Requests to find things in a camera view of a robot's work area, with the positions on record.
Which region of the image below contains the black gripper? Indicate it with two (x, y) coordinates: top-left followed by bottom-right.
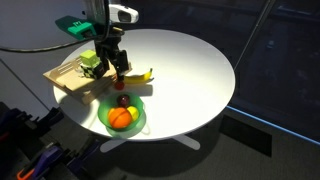
(94, 29), (130, 83)

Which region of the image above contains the dark brown plum toy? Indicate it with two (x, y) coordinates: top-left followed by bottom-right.
(116, 94), (132, 108)

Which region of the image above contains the yellow toy banana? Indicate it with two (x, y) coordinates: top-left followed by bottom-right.
(123, 67), (155, 85)

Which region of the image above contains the green translucent bowl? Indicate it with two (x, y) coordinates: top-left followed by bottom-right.
(97, 91), (148, 138)

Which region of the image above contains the orange fruit toy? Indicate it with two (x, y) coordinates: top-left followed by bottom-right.
(108, 107), (133, 130)

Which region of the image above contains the black checkered box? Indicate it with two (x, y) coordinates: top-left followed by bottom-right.
(79, 61), (108, 81)

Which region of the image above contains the light green cube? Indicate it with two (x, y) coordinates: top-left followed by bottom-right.
(79, 49), (101, 68)

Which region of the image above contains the wooden slatted tray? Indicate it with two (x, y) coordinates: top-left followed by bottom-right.
(42, 49), (133, 106)

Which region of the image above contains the white table base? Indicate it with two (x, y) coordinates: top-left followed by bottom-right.
(99, 133), (202, 154)

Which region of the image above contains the purple clamp orange tip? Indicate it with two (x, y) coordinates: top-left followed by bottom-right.
(15, 143), (65, 180)

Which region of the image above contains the grey window mullion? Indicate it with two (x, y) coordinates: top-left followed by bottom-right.
(233, 0), (278, 72)

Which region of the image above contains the green camera mount bracket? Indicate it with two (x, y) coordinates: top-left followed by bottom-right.
(54, 15), (98, 42)

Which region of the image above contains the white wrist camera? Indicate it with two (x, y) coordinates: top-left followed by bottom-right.
(108, 3), (140, 24)

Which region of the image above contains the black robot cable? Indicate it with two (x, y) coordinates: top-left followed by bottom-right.
(0, 0), (113, 54)

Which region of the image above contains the blue window frame strip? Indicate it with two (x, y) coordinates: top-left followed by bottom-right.
(225, 105), (320, 147)

